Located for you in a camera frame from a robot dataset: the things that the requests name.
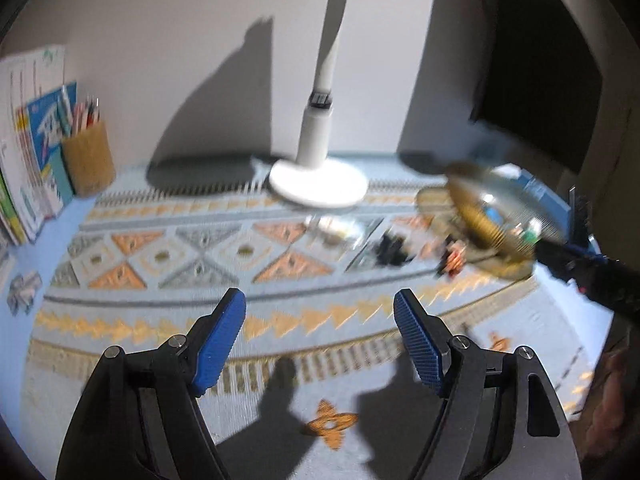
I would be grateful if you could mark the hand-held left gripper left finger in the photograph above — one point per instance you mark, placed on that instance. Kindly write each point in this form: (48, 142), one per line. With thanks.
(220, 345)

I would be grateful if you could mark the clear glass object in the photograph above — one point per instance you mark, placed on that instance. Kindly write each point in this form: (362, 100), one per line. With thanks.
(335, 230)

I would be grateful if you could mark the small red toy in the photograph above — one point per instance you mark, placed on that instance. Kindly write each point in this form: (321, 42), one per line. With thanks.
(452, 260)

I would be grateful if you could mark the bunch of pens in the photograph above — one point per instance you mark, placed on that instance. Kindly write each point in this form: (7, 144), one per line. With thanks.
(82, 112)

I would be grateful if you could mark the green edged book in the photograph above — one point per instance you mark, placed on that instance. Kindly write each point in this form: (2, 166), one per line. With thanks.
(7, 210)

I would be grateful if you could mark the stack of books and papers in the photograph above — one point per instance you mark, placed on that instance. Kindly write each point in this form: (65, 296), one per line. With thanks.
(30, 75)

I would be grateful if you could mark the wooden pen holder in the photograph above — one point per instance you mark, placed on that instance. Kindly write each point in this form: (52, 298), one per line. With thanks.
(90, 160)

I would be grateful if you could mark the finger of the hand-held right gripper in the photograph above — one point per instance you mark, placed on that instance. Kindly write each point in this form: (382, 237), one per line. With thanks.
(565, 257)
(581, 215)

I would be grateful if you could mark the small black toy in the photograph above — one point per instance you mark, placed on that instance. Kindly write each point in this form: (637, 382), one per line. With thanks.
(392, 250)

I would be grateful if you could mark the black monitor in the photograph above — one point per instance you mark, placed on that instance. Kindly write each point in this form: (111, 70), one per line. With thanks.
(540, 60)

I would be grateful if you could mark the blue and white plush figure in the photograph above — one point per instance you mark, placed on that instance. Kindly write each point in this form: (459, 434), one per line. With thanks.
(493, 213)

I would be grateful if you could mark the small grey patterned card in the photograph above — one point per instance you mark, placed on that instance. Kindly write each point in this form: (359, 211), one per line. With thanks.
(22, 291)

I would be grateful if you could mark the blue patterned woven mat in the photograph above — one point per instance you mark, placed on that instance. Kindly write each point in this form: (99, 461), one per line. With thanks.
(150, 330)

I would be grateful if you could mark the reddish brown cloth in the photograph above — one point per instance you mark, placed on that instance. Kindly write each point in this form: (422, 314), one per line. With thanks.
(620, 390)

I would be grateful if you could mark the blue packet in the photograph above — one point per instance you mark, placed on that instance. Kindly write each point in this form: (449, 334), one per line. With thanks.
(534, 189)

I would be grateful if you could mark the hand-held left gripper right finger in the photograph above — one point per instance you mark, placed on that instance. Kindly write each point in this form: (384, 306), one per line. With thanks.
(420, 345)

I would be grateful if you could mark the white desk lamp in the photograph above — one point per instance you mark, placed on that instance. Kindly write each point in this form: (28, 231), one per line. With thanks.
(315, 135)

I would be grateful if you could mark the blue book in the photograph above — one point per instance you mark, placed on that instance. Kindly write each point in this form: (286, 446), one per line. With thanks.
(47, 125)

